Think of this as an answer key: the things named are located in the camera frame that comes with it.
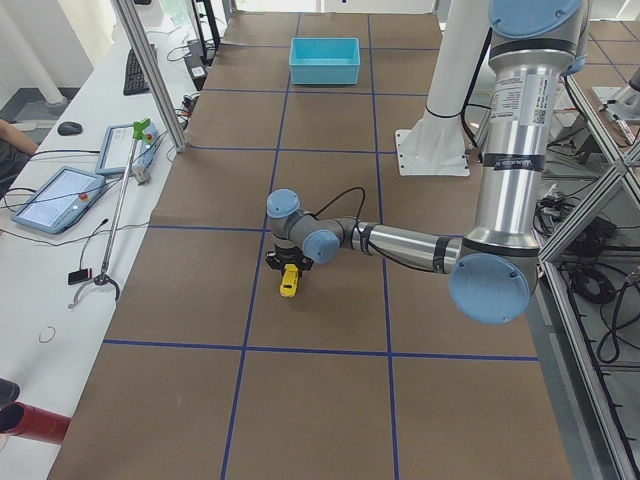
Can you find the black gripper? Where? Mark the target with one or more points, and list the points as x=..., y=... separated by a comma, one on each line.
x=286, y=256

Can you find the yellow beetle toy car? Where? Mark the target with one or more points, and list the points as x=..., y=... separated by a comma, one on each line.
x=289, y=281

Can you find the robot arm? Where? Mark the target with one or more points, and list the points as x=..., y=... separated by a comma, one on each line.
x=492, y=269

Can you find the person forearm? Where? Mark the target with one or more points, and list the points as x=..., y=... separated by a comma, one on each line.
x=11, y=135

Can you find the small black red device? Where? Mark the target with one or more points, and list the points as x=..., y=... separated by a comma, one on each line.
x=79, y=276

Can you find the light blue plastic bin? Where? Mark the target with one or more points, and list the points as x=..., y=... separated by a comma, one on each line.
x=324, y=61

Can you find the far blue teach pendant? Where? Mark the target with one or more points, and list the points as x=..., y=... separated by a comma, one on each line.
x=116, y=149

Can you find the blue teach pendant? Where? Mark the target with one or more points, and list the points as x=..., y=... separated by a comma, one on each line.
x=116, y=149
x=61, y=201

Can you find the near blue teach pendant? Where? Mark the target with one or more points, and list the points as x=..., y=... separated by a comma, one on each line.
x=61, y=201

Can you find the black keyboard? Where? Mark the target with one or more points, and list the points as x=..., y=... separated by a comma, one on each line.
x=134, y=79

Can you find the black computer mouse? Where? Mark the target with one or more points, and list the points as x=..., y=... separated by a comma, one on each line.
x=69, y=128

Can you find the rubber band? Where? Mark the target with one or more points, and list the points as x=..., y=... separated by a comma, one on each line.
x=47, y=335

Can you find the red cylinder tube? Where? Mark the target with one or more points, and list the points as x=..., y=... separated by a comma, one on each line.
x=30, y=422

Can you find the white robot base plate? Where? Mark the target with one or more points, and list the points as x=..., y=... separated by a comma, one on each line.
x=427, y=152

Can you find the reacher grabber tool green handle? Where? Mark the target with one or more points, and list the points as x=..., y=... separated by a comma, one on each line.
x=103, y=279

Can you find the aluminium frame post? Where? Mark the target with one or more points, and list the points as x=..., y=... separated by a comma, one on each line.
x=137, y=37

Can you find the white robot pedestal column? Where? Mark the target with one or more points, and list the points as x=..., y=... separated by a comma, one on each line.
x=464, y=36

